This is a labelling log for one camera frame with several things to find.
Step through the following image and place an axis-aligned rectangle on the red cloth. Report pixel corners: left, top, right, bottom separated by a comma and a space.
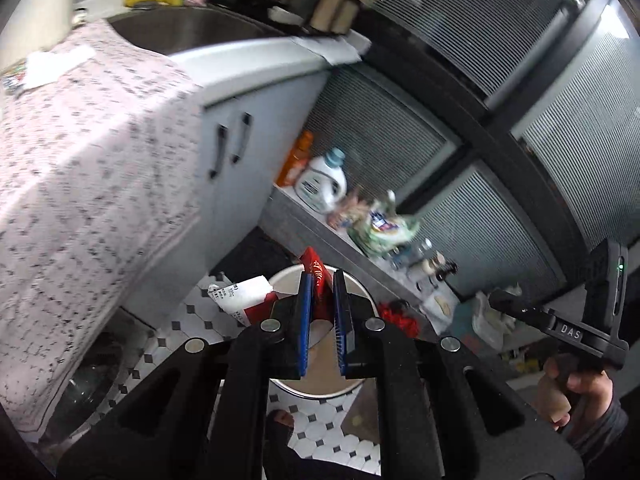
377, 300, 422, 337

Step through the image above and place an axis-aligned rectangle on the white red torn paper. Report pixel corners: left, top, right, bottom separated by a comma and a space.
207, 276, 279, 327

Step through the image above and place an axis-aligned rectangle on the white plastic storage box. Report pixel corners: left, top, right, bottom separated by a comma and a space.
472, 290, 517, 352

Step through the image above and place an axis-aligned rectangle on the grey ledge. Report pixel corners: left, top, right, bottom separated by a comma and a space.
260, 182, 481, 342

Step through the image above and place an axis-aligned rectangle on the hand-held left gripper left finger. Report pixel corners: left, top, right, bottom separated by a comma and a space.
57, 270, 316, 480

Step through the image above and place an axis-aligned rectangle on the printed pale tablecloth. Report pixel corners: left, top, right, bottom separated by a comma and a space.
0, 20, 207, 431

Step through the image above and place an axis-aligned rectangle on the clear plastic bottle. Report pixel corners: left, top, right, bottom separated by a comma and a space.
400, 237, 433, 269

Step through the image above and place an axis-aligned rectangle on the white laundry detergent bottle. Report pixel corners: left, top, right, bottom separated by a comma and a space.
294, 147, 348, 213

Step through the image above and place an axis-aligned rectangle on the green red candy wrapper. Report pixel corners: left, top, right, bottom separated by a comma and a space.
0, 60, 27, 94

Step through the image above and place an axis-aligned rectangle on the person's right forearm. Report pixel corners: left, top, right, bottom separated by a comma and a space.
567, 399, 632, 461

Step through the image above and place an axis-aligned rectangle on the white pump bottle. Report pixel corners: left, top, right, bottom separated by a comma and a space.
420, 252, 447, 281

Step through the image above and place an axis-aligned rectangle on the black cabinet handle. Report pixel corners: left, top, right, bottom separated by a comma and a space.
209, 125, 229, 180
230, 113, 252, 164

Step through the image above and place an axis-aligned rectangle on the pink printed snack bag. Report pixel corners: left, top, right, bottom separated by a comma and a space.
327, 185, 372, 231

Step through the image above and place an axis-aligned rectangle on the green white refill pouch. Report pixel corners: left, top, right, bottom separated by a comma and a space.
350, 190, 421, 258

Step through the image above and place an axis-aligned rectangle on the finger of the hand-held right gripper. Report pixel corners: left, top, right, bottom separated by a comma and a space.
488, 289, 549, 334

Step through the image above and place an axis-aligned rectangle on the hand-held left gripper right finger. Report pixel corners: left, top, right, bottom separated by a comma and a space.
334, 269, 587, 480

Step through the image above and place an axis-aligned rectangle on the white paper sheet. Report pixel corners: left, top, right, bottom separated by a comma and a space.
425, 290, 462, 332

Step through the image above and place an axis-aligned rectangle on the orange bottle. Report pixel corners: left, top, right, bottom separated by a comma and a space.
276, 131, 315, 188

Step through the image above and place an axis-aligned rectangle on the grey kitchen cabinet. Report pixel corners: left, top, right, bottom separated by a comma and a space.
115, 35, 371, 331

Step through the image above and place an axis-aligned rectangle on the white round bin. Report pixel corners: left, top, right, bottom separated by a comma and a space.
267, 265, 376, 401

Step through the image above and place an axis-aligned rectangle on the ribbed glass sliding door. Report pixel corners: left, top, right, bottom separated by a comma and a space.
300, 0, 640, 311

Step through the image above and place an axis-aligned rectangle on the white tissue paper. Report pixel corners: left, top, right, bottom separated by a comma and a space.
25, 45, 97, 89

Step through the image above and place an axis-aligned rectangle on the person's left foot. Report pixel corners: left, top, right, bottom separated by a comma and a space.
265, 410, 297, 461

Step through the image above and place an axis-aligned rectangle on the washing machine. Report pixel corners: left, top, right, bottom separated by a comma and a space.
45, 310, 161, 442

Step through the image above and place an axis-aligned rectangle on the white counter towel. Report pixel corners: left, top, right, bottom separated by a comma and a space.
295, 30, 372, 64

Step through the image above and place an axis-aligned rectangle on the cardboard box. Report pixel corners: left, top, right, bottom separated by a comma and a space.
341, 385, 386, 442

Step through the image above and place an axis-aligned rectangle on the steel sink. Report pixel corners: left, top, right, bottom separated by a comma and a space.
107, 5, 286, 57

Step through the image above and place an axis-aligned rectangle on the person's right hand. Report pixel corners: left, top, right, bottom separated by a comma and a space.
537, 357, 615, 432

